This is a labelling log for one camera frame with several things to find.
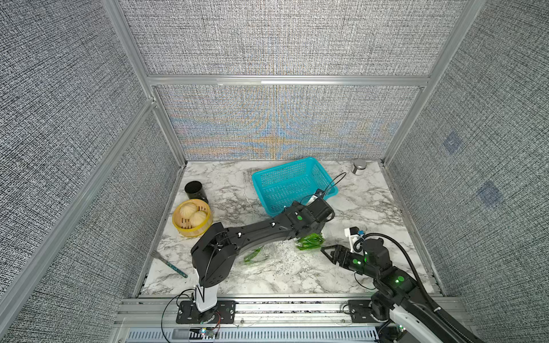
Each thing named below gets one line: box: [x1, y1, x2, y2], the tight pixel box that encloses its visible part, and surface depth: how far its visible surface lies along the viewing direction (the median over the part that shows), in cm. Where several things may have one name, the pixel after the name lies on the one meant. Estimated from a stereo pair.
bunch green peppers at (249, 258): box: [243, 246, 262, 263], surface depth 88 cm
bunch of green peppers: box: [296, 232, 325, 251], surface depth 89 cm
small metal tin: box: [351, 158, 367, 176], surface depth 115 cm
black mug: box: [184, 180, 209, 204], surface depth 99 cm
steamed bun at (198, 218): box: [190, 210, 208, 227], surface depth 92 cm
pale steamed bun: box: [179, 202, 198, 220], surface depth 94 cm
